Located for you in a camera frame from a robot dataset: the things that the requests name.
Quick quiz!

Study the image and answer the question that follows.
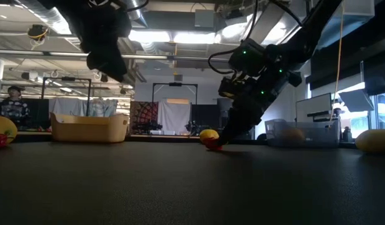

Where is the grey ceiling box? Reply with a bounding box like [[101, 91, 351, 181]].
[[194, 8, 216, 29]]

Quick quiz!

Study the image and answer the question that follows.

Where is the background wooden workbench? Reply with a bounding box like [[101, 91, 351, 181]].
[[128, 132, 212, 144]]

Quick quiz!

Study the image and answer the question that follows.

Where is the grey trapezoid hanging shade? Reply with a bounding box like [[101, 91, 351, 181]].
[[338, 89, 375, 113]]

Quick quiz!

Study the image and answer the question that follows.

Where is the yellow plastic basket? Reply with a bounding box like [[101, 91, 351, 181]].
[[50, 112, 130, 144]]

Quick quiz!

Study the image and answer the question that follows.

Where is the rectangular ceiling light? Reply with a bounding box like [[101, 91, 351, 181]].
[[172, 31, 217, 45], [128, 29, 172, 44]]

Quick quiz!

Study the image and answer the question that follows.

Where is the yellow cable reel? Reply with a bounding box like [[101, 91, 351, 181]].
[[26, 24, 50, 43]]

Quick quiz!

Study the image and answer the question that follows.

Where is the yellow hanging cable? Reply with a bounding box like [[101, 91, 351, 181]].
[[329, 0, 345, 123]]

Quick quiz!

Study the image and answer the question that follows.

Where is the person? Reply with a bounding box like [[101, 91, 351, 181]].
[[0, 85, 31, 129]]

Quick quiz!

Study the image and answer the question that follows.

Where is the silver air duct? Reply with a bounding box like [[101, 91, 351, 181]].
[[11, 0, 73, 36]]

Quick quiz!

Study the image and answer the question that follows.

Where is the white hanging sheet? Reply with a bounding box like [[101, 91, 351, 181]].
[[157, 99, 192, 136]]

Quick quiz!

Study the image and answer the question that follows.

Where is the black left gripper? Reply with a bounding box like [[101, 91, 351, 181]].
[[81, 27, 133, 84]]

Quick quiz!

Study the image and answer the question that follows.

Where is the black screen panel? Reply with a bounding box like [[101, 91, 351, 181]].
[[191, 104, 223, 129]]

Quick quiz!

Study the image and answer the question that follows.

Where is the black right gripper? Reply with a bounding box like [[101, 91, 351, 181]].
[[217, 77, 289, 147]]

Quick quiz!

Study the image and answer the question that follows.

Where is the black table mat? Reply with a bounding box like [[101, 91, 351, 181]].
[[0, 142, 385, 225]]

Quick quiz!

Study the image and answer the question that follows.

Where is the black gantry frame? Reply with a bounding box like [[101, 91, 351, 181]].
[[151, 82, 199, 106]]

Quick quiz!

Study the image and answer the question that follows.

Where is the red patterned cloth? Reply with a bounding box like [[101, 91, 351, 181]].
[[129, 100, 159, 134]]

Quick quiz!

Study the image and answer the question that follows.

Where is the translucent grey plastic bin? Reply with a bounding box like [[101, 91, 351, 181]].
[[264, 118, 342, 148]]

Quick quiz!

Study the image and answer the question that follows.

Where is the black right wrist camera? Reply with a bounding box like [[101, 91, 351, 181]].
[[217, 76, 243, 99]]

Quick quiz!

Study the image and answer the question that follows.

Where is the pale hanging cloth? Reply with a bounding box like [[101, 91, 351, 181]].
[[49, 97, 119, 118]]

